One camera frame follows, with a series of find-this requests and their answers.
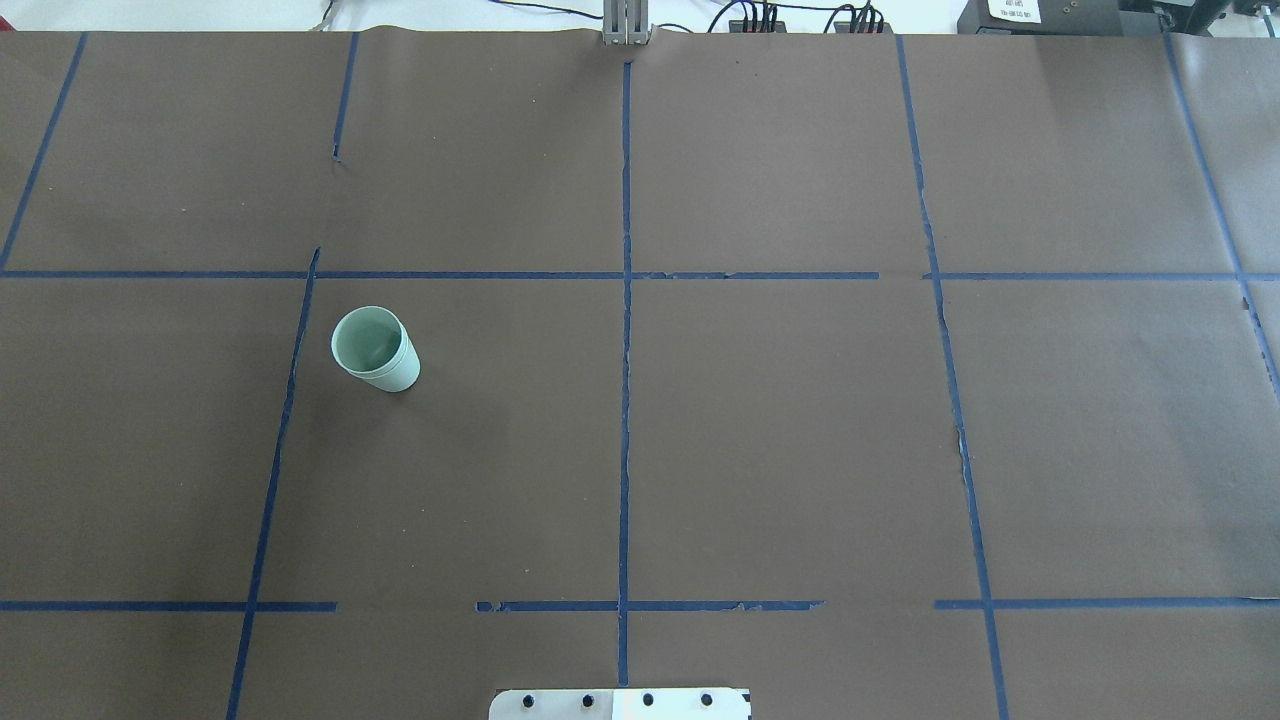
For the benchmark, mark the mint green carried cup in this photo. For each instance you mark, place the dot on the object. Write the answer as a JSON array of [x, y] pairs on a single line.
[[364, 323]]

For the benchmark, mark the mint green cup on table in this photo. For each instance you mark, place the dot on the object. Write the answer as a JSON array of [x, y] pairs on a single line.
[[390, 364]]

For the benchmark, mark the brown paper table cover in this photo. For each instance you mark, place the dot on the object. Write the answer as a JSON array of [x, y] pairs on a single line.
[[901, 377]]

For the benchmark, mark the aluminium frame post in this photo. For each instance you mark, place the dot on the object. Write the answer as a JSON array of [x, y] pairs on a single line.
[[626, 22]]

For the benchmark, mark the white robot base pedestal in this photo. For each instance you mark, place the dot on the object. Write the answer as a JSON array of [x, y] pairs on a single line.
[[623, 703]]

